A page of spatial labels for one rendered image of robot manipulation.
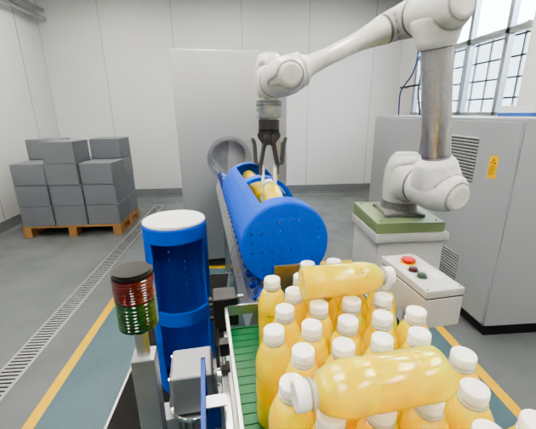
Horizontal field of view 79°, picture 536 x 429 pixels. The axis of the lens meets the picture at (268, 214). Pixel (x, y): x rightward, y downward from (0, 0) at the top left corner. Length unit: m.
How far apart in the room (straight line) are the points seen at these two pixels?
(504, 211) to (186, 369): 2.07
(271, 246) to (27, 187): 4.20
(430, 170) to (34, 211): 4.55
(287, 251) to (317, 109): 5.40
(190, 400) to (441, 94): 1.21
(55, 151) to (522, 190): 4.53
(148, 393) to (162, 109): 5.86
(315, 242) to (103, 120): 5.85
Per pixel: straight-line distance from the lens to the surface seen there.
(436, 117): 1.32
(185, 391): 0.97
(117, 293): 0.56
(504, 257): 2.60
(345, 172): 6.59
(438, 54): 1.30
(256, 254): 1.03
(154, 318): 0.58
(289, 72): 0.99
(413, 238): 1.52
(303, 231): 1.04
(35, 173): 4.88
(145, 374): 0.65
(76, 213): 4.79
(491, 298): 2.70
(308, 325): 0.66
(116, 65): 6.56
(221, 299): 0.94
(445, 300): 0.89
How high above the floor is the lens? 1.49
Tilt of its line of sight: 17 degrees down
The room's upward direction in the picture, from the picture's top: 1 degrees counter-clockwise
